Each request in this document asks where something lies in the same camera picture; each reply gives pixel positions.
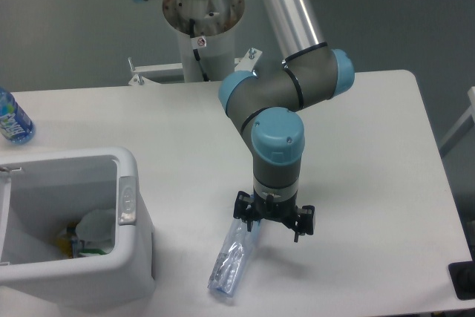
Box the white frame at right edge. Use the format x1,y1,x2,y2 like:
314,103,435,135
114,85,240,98
439,86,474,157

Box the colourful trash inside can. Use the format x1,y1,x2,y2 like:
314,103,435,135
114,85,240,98
54,222,114,259

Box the black clamp at table edge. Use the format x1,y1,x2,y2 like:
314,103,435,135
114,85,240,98
448,261,474,301

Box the white plastic trash can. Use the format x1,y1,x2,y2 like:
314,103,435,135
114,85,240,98
1,147,155,306

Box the white plastic wrapper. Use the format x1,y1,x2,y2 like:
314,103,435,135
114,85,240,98
76,209,116,242

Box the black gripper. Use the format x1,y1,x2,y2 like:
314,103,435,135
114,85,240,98
233,191,315,243

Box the crushed clear plastic bottle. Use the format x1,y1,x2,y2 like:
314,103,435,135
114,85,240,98
207,220,261,298

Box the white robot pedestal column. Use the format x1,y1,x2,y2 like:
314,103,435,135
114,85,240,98
163,0,245,82

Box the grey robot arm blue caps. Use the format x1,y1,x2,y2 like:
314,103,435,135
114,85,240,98
135,0,355,237

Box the white pedestal base frame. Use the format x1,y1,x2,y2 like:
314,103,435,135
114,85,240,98
128,48,263,86

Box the blue labelled water bottle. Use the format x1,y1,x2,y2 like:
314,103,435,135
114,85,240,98
1,88,36,145

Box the black cable on pedestal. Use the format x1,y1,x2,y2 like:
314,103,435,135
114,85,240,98
188,17,209,82

